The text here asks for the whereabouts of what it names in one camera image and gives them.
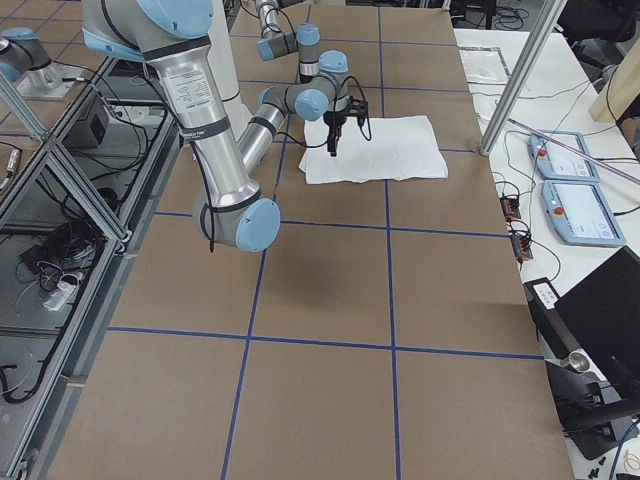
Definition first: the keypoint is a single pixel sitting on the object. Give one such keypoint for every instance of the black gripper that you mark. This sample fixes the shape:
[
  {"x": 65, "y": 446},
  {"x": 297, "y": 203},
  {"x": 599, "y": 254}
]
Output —
[{"x": 333, "y": 121}]

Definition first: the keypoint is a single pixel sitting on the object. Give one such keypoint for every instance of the white long-sleeve printed shirt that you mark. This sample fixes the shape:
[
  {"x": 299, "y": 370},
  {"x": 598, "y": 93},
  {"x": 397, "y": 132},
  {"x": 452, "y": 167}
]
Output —
[{"x": 400, "y": 148}]

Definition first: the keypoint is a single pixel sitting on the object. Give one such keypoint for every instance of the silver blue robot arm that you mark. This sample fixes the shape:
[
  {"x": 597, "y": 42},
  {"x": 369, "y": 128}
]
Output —
[
  {"x": 173, "y": 38},
  {"x": 278, "y": 38}
]

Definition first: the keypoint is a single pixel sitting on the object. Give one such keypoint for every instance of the orange black circuit board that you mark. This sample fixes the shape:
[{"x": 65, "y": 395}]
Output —
[{"x": 510, "y": 208}]

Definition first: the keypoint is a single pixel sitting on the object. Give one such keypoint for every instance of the upper blue teach pendant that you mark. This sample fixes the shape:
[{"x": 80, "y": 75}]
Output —
[{"x": 554, "y": 162}]

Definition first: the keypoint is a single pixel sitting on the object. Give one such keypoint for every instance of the blue teach pendant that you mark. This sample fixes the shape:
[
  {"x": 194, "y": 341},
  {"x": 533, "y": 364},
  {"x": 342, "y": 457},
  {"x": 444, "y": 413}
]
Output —
[
  {"x": 554, "y": 162},
  {"x": 580, "y": 214}
]

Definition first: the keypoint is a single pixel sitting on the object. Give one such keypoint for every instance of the lower blue teach pendant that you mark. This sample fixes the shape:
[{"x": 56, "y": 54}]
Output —
[{"x": 580, "y": 214}]

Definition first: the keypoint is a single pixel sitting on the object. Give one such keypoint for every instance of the black power adapter with label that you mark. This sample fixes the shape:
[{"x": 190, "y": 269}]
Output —
[{"x": 542, "y": 297}]

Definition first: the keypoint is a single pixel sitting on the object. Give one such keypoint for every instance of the black laptop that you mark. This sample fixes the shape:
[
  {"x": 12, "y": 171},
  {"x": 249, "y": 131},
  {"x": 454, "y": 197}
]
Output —
[{"x": 602, "y": 313}]

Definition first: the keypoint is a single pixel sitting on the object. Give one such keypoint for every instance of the white camera mast with base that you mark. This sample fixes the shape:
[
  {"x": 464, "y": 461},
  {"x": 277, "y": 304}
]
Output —
[{"x": 222, "y": 65}]

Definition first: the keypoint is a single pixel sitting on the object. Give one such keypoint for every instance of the aluminium frame post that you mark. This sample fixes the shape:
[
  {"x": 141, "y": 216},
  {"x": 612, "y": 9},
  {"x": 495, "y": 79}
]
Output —
[{"x": 533, "y": 47}]

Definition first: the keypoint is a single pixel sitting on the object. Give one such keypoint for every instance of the black camera stand bracket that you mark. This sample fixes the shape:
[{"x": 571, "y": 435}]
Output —
[{"x": 592, "y": 413}]

